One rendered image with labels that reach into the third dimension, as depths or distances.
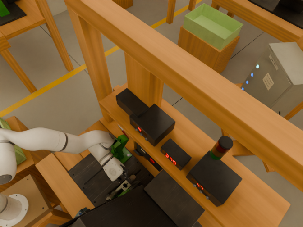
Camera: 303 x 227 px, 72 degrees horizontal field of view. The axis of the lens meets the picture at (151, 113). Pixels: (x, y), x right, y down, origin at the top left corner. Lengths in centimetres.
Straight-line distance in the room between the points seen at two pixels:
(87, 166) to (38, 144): 73
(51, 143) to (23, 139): 10
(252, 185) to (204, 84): 52
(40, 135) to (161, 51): 57
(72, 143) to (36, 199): 70
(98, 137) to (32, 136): 31
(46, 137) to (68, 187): 73
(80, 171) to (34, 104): 179
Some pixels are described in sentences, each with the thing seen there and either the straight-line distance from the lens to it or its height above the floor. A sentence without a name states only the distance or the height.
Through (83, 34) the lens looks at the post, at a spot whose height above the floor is 175.
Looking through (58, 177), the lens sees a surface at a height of 90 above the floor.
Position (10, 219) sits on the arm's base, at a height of 96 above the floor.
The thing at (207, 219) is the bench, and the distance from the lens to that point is 158.
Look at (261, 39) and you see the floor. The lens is 432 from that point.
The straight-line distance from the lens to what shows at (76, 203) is 158.
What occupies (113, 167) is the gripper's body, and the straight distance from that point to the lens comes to 118.
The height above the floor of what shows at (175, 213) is 124.
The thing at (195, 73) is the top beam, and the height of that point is 194.
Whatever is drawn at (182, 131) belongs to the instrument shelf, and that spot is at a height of 154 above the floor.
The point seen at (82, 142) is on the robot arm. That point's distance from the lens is 107.
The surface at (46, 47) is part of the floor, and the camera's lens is 393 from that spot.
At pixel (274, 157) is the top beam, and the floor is 190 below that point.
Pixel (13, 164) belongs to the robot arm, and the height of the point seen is 159.
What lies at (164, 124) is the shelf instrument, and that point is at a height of 162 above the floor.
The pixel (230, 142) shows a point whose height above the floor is 174.
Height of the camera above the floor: 240
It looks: 59 degrees down
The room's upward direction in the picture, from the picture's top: 4 degrees clockwise
